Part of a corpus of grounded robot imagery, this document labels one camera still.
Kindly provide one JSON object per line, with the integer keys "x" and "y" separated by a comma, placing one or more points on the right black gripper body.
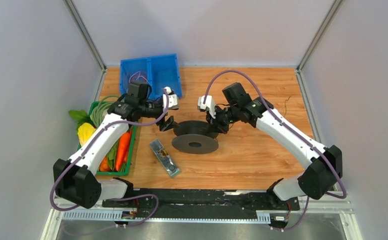
{"x": 222, "y": 116}

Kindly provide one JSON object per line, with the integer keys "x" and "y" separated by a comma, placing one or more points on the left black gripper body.
{"x": 157, "y": 113}

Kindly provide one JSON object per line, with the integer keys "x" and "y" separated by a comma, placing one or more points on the dark grey cable spool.
{"x": 195, "y": 137}

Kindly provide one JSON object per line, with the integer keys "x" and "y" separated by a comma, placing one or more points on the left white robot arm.
{"x": 75, "y": 179}

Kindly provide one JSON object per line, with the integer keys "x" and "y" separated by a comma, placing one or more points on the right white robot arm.
{"x": 322, "y": 165}

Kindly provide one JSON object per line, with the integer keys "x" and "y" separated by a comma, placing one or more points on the blue divided plastic bin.
{"x": 159, "y": 71}

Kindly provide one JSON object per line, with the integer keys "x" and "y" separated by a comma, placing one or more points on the grey circuit board strip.
{"x": 164, "y": 158}

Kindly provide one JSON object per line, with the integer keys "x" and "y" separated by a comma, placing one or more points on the orange toy carrot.
{"x": 122, "y": 149}

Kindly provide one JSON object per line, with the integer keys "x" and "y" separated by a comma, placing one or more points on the small orange toy pumpkin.
{"x": 104, "y": 166}

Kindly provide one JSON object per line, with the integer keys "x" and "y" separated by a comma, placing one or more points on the toy napa cabbage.
{"x": 84, "y": 132}

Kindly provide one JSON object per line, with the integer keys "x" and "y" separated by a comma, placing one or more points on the green toy leafy vegetable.
{"x": 80, "y": 116}

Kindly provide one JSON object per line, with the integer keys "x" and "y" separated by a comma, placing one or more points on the green vegetable crate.
{"x": 113, "y": 152}

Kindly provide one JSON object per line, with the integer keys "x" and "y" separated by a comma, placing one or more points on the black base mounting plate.
{"x": 201, "y": 203}

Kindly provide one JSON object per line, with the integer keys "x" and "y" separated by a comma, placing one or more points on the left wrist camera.
{"x": 170, "y": 99}

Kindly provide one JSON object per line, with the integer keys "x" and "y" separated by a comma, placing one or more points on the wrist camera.
{"x": 170, "y": 99}
{"x": 207, "y": 104}

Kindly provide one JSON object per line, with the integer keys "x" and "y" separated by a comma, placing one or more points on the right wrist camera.
{"x": 207, "y": 104}

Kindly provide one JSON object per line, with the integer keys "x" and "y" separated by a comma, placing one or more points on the aluminium frame rail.
{"x": 327, "y": 218}

